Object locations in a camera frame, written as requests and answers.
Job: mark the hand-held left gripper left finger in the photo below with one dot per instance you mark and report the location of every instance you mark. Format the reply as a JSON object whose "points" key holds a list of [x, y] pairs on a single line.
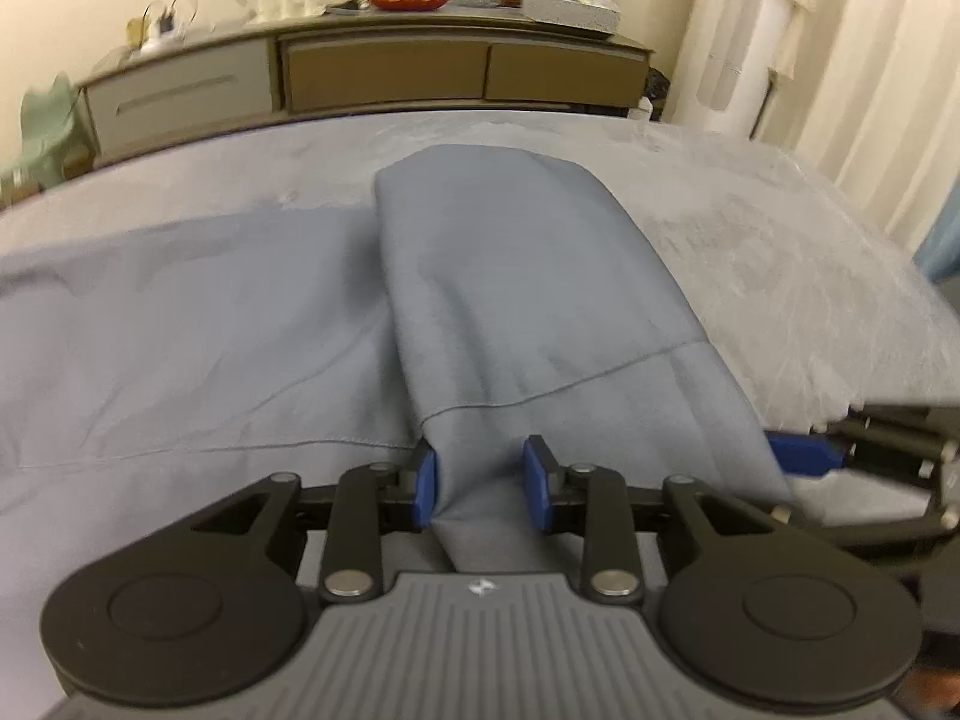
{"points": [[426, 484]]}

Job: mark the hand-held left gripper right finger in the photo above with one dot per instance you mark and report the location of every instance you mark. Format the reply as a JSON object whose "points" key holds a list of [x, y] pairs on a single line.
{"points": [[536, 484]]}

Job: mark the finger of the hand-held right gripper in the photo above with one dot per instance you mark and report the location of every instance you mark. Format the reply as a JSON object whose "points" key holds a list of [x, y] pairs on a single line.
{"points": [[862, 530], [806, 454]]}

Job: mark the grey-blue pants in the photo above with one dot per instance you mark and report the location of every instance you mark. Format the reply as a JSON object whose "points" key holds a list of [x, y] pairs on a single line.
{"points": [[525, 277]]}

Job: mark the upholstered chair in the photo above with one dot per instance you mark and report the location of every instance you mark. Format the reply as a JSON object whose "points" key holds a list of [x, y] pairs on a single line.
{"points": [[941, 232]]}

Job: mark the black bag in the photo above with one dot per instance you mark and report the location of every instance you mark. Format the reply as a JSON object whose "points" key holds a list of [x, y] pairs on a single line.
{"points": [[654, 86]]}

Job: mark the cream curtain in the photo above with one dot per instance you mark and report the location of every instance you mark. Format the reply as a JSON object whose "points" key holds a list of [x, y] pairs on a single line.
{"points": [[862, 52]]}

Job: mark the low grey-brown TV cabinet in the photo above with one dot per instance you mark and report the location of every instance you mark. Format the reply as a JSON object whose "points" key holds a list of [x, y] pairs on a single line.
{"points": [[375, 71]]}

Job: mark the white storage box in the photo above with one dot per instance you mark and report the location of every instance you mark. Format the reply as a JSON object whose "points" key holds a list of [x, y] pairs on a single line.
{"points": [[574, 11]]}

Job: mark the small dark dish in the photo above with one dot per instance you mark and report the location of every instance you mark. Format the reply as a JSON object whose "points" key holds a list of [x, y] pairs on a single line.
{"points": [[349, 7]]}

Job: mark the green frog stool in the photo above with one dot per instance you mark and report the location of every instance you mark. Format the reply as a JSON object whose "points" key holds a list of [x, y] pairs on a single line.
{"points": [[49, 127]]}

